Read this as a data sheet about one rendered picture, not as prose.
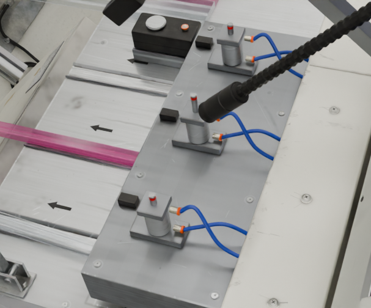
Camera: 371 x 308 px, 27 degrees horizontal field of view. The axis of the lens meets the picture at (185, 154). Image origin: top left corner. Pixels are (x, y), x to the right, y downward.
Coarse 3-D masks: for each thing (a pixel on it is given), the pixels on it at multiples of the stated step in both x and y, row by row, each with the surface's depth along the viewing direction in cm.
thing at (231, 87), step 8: (224, 88) 58; (232, 88) 57; (216, 96) 58; (224, 96) 57; (232, 96) 57; (248, 96) 58; (200, 104) 60; (208, 104) 59; (216, 104) 58; (224, 104) 58; (232, 104) 57; (240, 104) 57; (200, 112) 60; (208, 112) 59; (216, 112) 58; (224, 112) 58; (208, 120) 60
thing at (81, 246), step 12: (0, 216) 78; (12, 216) 78; (0, 228) 78; (12, 228) 77; (24, 228) 77; (36, 228) 77; (48, 228) 76; (36, 240) 77; (48, 240) 76; (60, 240) 75; (72, 240) 75; (84, 240) 75; (84, 252) 74
